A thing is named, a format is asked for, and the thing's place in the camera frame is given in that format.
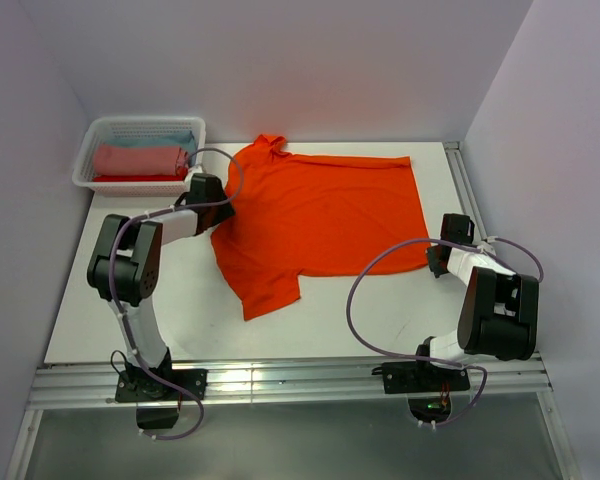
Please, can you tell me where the orange t-shirt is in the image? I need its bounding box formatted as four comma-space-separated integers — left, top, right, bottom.
211, 135, 428, 321

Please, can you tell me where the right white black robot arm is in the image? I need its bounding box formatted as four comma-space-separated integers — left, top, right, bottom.
412, 213, 540, 390

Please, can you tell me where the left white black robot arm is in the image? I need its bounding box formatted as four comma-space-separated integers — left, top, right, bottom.
87, 173, 235, 399

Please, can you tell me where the rolled red t-shirt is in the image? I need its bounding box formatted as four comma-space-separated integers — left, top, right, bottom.
92, 169, 188, 183

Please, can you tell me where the rolled light blue t-shirt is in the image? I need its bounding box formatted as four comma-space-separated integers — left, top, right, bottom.
106, 131, 198, 154

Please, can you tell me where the rolled pink t-shirt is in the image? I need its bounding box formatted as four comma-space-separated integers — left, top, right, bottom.
92, 144, 189, 177

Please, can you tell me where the aluminium right side rail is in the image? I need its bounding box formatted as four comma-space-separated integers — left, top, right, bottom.
442, 140, 526, 354

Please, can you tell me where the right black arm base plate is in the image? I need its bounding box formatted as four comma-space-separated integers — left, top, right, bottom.
372, 361, 470, 394

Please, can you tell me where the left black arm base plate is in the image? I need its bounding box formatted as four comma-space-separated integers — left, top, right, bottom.
114, 369, 208, 403

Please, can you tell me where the aluminium front rail frame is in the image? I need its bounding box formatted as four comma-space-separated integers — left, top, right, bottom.
6, 355, 581, 479

